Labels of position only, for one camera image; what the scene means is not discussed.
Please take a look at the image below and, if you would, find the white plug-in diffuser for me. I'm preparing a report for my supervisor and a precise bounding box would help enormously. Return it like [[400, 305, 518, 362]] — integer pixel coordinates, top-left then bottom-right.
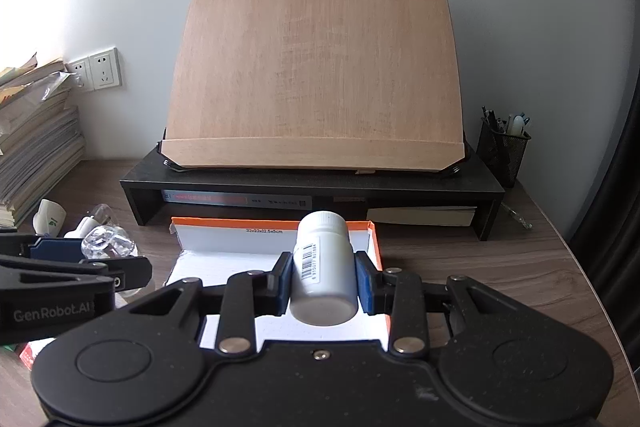
[[32, 198, 66, 237], [64, 204, 117, 239]]

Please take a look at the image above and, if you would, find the clear glass bottle white cap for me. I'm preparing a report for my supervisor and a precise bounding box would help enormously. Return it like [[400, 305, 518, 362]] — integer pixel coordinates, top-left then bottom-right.
[[80, 225, 138, 260]]

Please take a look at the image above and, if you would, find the white pill bottle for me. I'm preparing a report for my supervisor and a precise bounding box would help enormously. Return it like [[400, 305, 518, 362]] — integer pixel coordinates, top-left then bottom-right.
[[290, 211, 358, 327]]

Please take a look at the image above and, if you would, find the teal adhesive bandage box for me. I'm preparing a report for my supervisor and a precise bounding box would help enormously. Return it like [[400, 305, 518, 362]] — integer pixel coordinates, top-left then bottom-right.
[[20, 338, 53, 371]]

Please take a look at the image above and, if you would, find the orange white cardboard box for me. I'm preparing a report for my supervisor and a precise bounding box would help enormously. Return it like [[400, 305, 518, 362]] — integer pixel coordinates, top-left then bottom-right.
[[162, 215, 392, 353]]

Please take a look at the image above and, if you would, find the stack of books and papers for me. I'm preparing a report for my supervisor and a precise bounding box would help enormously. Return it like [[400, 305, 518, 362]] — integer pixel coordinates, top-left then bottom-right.
[[1, 56, 85, 228]]

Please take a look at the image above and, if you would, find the beige book under riser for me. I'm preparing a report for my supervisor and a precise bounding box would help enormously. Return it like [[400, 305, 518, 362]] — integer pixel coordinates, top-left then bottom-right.
[[367, 206, 476, 227]]

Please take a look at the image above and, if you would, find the red grey book under riser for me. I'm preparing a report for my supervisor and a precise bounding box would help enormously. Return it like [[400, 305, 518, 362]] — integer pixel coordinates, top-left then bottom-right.
[[160, 190, 312, 210]]

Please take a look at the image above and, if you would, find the black monitor riser stand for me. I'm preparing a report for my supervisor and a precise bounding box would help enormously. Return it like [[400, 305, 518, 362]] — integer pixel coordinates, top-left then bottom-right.
[[120, 146, 504, 241]]

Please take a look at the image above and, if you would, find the black mesh pen holder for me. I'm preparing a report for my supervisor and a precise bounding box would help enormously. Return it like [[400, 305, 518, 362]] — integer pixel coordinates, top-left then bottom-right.
[[476, 106, 530, 191]]

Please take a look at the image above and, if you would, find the wooden book stand board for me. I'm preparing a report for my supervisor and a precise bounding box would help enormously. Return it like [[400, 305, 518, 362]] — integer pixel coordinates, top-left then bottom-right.
[[160, 0, 464, 171]]

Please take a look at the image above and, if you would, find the white wall socket left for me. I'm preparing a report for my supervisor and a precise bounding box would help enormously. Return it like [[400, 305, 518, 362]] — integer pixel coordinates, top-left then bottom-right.
[[66, 57, 94, 93]]

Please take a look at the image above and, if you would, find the white wall socket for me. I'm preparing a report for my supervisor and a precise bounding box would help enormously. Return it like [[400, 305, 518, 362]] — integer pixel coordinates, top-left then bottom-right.
[[89, 46, 122, 90], [66, 57, 94, 93]]

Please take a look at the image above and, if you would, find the white wall socket right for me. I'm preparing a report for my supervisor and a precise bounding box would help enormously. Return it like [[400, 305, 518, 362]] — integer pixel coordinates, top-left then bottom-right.
[[89, 46, 122, 90]]

